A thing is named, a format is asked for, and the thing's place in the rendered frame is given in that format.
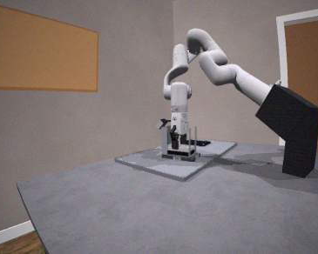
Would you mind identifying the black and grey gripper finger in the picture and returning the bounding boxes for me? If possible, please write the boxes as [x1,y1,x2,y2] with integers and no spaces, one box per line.
[170,125,179,150]
[180,134,186,144]

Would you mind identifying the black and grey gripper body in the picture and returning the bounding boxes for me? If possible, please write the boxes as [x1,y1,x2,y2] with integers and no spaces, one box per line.
[171,112,188,136]

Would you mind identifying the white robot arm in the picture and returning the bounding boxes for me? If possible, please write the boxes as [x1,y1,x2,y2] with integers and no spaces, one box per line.
[163,29,273,112]

